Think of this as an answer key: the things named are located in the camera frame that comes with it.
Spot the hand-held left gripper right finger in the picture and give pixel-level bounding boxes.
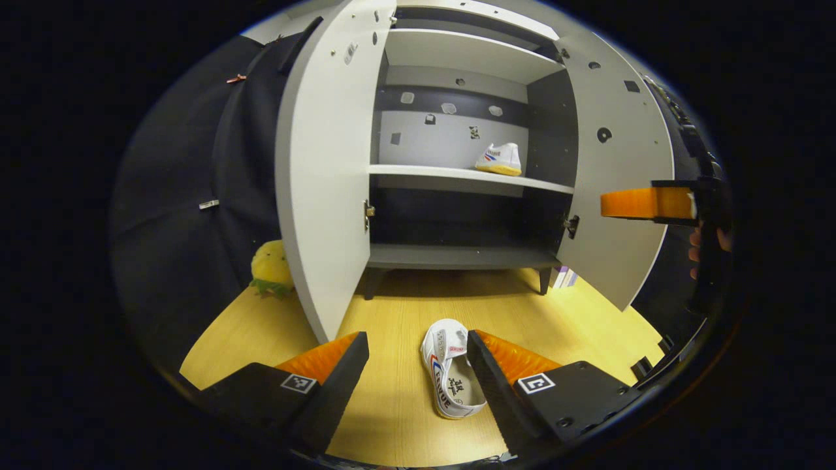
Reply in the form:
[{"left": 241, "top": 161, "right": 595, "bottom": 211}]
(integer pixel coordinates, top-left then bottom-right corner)
[{"left": 466, "top": 330, "right": 644, "bottom": 458}]

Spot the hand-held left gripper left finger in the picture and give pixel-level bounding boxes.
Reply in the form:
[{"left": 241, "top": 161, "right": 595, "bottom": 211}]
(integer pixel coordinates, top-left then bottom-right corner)
[{"left": 196, "top": 332, "right": 370, "bottom": 456}]

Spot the black backdrop cloth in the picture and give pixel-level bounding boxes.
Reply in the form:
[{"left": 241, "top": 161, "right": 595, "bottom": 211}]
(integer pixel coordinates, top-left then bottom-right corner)
[{"left": 110, "top": 33, "right": 719, "bottom": 379}]

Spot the white cabinet door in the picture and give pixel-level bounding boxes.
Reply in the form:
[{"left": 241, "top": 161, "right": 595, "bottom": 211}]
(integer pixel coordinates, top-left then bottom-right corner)
[
  {"left": 555, "top": 39, "right": 675, "bottom": 312},
  {"left": 274, "top": 0, "right": 398, "bottom": 345}
]

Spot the white canvas shoe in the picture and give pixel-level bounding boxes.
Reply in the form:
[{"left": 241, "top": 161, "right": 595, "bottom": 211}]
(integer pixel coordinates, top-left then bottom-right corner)
[
  {"left": 475, "top": 142, "right": 523, "bottom": 177},
  {"left": 421, "top": 319, "right": 487, "bottom": 420}
]

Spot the yellow plush toy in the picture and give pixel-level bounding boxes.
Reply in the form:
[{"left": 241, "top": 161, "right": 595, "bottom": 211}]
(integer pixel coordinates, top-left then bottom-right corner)
[{"left": 250, "top": 240, "right": 296, "bottom": 301}]

